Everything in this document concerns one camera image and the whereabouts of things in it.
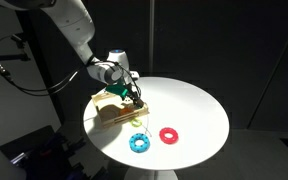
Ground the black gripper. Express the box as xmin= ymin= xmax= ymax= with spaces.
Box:
xmin=123 ymin=89 xmax=145 ymax=110

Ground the wooden tray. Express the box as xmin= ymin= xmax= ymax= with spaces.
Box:
xmin=90 ymin=90 xmax=151 ymax=130

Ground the grey vertical pole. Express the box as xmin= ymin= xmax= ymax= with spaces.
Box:
xmin=148 ymin=0 xmax=156 ymax=79

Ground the black equipment pile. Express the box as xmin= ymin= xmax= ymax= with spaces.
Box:
xmin=0 ymin=124 xmax=89 ymax=180

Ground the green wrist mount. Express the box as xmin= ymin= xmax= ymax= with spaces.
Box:
xmin=105 ymin=84 xmax=129 ymax=99

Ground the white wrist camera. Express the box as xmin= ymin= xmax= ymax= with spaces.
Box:
xmin=127 ymin=70 xmax=141 ymax=81

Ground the blue ring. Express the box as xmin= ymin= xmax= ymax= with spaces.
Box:
xmin=128 ymin=132 xmax=151 ymax=154

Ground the red ring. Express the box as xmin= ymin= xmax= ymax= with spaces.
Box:
xmin=159 ymin=126 xmax=180 ymax=146

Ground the white table pedestal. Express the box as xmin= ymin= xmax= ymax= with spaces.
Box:
xmin=123 ymin=167 xmax=179 ymax=180

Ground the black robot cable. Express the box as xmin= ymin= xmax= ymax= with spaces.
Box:
xmin=0 ymin=29 xmax=87 ymax=98

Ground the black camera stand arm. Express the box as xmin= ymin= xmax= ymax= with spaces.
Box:
xmin=0 ymin=33 xmax=32 ymax=65

